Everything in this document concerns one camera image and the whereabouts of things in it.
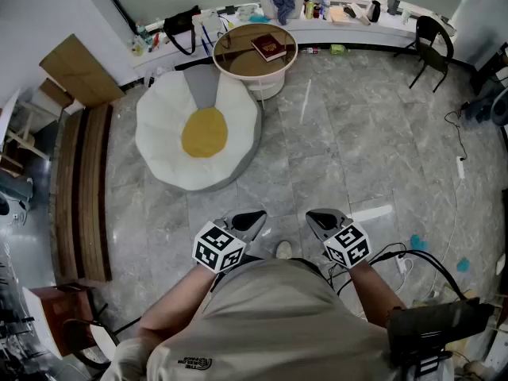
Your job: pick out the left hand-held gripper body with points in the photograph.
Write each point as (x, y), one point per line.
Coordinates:
(220, 244)

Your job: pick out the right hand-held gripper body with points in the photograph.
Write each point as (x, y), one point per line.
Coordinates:
(349, 244)

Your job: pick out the egg-shaped white floor cushion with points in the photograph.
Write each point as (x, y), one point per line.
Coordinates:
(166, 133)

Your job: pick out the dark red book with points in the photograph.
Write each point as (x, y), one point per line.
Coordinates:
(269, 47)

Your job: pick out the person's left forearm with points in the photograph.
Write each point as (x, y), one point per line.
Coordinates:
(178, 300)

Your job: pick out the person's right forearm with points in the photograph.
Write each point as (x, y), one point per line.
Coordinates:
(373, 292)

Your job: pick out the black shoulder bag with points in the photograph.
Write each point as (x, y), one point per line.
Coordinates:
(180, 24)

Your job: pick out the round glass-top side table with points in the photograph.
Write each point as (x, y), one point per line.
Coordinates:
(238, 42)

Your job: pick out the person's white shoe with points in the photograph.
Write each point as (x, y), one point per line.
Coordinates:
(283, 249)

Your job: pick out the person's beige t-shirt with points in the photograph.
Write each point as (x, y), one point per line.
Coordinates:
(278, 324)

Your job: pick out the white power strip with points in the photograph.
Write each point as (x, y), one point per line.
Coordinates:
(460, 168)

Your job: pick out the black chair with white seat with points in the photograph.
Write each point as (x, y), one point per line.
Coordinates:
(101, 337)

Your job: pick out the red-brown wooden cabinet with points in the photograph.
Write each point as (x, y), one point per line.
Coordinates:
(55, 312)

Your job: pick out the green plastic bottle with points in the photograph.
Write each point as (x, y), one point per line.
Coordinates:
(339, 49)

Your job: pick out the large cardboard box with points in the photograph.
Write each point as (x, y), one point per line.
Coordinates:
(79, 71)

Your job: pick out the black and white kettle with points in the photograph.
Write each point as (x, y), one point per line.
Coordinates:
(373, 11)

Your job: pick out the white bag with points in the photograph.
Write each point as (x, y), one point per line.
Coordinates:
(268, 6)

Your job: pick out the white table with wooden legs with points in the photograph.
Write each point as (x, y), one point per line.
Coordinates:
(8, 113)

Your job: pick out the blue checked cloth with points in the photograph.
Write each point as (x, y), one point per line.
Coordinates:
(283, 0)

